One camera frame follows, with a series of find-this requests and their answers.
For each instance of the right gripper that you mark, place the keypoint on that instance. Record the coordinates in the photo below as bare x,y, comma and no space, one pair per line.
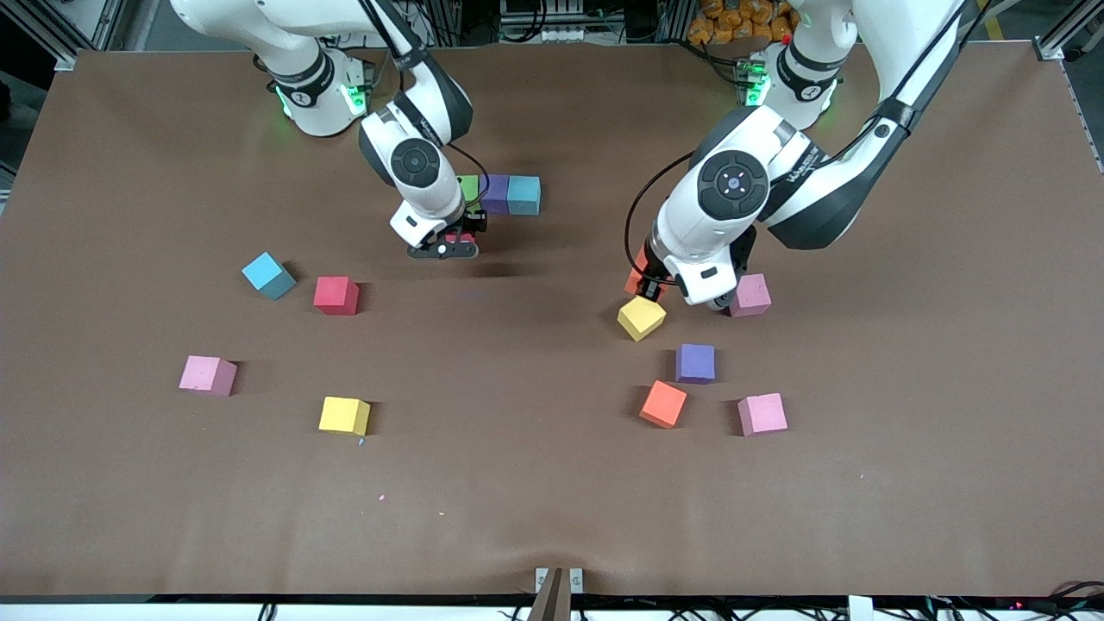
473,222

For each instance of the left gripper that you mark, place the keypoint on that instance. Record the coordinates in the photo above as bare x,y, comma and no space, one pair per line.
648,271

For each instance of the red foam cube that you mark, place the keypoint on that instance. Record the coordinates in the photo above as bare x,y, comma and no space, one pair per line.
461,238
336,296

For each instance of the orange foam cube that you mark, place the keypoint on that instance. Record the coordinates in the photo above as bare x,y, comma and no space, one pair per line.
663,404
634,272

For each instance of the purple foam cube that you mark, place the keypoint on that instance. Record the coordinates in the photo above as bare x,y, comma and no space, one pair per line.
695,363
496,194

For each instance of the green foam cube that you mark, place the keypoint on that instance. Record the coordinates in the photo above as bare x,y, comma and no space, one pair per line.
470,188

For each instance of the light blue foam cube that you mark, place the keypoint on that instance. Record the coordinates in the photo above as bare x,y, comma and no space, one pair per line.
268,276
524,197

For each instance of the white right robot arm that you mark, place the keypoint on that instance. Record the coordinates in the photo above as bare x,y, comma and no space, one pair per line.
323,112

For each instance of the yellow foam cube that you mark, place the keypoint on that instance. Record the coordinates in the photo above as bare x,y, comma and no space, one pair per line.
343,415
642,321

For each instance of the pink foam cube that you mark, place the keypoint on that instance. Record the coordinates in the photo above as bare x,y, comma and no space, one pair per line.
762,414
755,295
207,375

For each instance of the white rack equipment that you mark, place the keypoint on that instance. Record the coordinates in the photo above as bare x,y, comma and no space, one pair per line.
562,34

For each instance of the bag of orange items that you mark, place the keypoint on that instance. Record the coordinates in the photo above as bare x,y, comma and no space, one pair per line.
733,21

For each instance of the white label tag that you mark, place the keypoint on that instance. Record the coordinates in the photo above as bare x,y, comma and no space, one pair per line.
861,608

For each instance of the metal table edge bracket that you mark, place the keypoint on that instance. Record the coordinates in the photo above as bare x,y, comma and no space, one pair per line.
552,604

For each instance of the aluminium frame profile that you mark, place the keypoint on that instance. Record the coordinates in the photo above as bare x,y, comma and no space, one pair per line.
1048,50
63,62

